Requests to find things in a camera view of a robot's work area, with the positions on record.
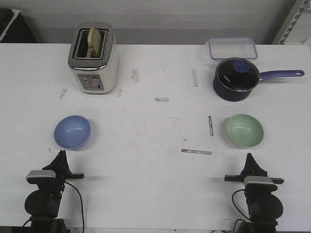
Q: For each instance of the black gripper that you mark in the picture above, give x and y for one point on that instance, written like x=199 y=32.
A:
x=54 y=181
x=250 y=163

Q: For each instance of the blue bowl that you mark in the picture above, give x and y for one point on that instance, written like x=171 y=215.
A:
x=72 y=132

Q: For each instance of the green bowl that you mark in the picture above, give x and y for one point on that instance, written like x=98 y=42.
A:
x=244 y=130

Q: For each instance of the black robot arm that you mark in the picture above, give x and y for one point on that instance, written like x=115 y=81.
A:
x=264 y=208
x=44 y=203

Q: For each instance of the dark blue saucepan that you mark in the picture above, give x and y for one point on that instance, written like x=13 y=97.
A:
x=231 y=95

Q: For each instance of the glass lid blue knob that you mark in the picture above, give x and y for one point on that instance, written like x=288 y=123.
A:
x=237 y=74

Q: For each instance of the cream and steel toaster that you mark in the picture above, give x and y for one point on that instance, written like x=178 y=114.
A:
x=94 y=75

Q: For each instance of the clear blue-rimmed food container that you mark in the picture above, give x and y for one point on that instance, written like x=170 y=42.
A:
x=221 y=48

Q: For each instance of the slice of toast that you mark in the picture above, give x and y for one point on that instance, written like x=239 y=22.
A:
x=94 y=40

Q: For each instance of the black box in corner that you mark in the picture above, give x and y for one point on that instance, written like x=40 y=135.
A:
x=13 y=27

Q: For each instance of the white metal shelf upright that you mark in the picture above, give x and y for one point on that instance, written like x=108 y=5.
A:
x=296 y=28

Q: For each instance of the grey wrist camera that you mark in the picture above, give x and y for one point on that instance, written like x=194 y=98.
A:
x=257 y=180
x=41 y=176

